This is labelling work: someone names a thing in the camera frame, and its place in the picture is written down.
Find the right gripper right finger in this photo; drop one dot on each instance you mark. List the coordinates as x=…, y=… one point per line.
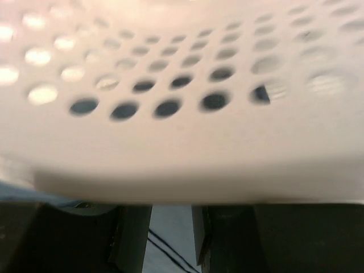
x=279, y=237

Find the blue t shirt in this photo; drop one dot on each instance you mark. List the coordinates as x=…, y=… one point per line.
x=170, y=246

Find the white plastic laundry basket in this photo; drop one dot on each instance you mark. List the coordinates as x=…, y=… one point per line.
x=183, y=101

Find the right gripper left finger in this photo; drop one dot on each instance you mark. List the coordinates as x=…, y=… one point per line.
x=39, y=237

